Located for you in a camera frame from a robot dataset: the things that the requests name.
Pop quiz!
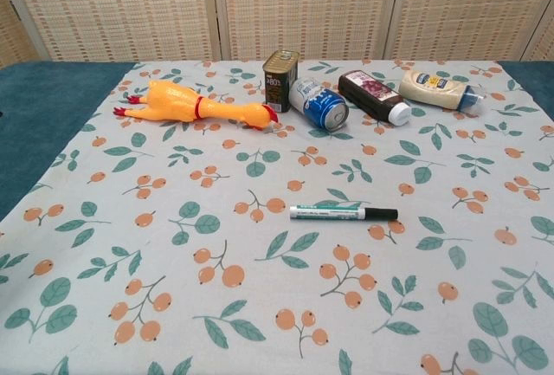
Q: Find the woven folding screen panel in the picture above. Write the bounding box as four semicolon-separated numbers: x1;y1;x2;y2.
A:
0;0;48;68
8;0;224;62
211;0;403;62
525;15;554;62
389;0;554;62

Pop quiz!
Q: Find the gold rectangular meat tin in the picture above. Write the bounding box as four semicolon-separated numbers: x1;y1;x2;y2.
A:
263;49;300;114

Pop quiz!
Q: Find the floral printed tablecloth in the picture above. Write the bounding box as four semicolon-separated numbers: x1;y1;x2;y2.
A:
0;59;554;375

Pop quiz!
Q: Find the blue white soda can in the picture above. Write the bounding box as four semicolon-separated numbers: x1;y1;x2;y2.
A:
288;76;350;132

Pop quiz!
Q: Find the black marker cap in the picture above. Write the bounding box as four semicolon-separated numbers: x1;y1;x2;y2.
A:
364;207;400;221

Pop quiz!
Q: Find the yellow rubber chicken toy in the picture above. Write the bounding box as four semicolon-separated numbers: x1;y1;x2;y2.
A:
113;79;281;132

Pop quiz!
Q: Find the brown syrup squeeze bottle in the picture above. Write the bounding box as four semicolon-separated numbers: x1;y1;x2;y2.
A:
337;69;412;126

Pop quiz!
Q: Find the cream mayonnaise squeeze bottle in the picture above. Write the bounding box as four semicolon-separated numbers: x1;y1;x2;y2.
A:
398;69;488;115

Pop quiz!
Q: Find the green pen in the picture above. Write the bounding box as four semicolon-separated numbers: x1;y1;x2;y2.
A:
289;204;369;222

